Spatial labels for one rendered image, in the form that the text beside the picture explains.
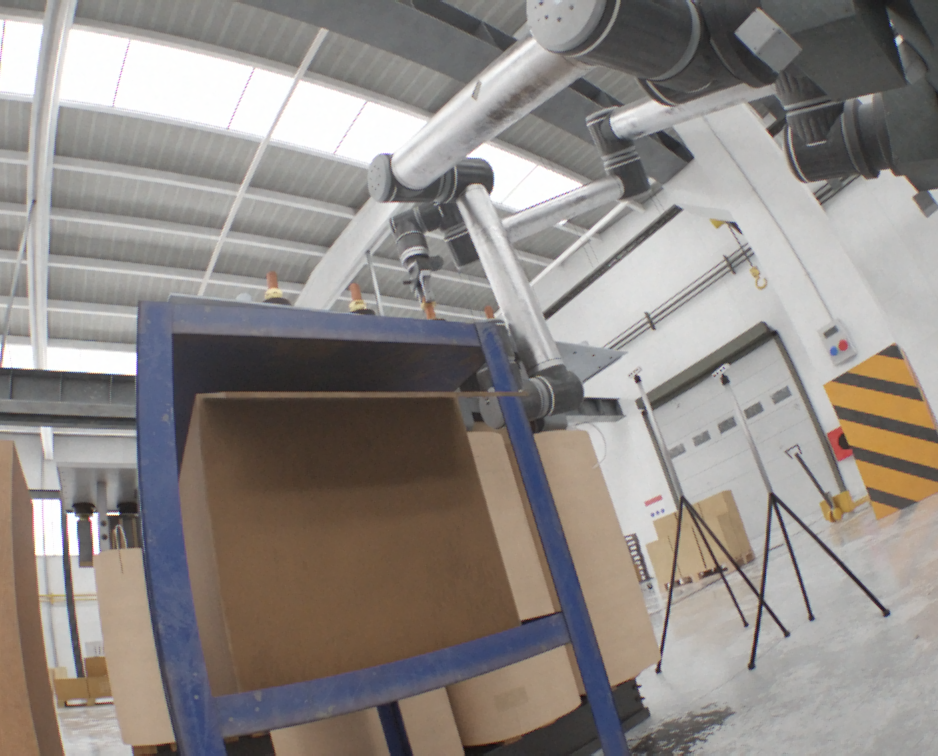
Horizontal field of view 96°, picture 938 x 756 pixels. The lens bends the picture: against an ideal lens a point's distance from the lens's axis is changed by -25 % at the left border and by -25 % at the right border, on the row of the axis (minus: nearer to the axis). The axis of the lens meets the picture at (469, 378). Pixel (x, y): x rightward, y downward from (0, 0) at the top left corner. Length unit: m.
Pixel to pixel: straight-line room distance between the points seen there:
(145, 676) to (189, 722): 2.35
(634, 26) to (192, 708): 1.03
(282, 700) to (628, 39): 0.98
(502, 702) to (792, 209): 5.85
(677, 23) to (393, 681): 1.02
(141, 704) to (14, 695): 1.97
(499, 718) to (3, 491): 1.23
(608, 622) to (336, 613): 1.38
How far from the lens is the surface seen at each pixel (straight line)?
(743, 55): 1.10
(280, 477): 0.54
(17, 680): 0.89
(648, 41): 1.00
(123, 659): 2.84
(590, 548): 1.84
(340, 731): 1.30
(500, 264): 1.55
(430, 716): 1.38
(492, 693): 1.52
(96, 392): 10.09
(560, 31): 0.96
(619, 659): 1.85
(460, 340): 0.68
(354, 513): 0.55
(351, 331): 0.62
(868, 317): 6.05
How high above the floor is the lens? 0.57
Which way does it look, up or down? 23 degrees up
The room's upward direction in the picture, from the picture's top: 16 degrees counter-clockwise
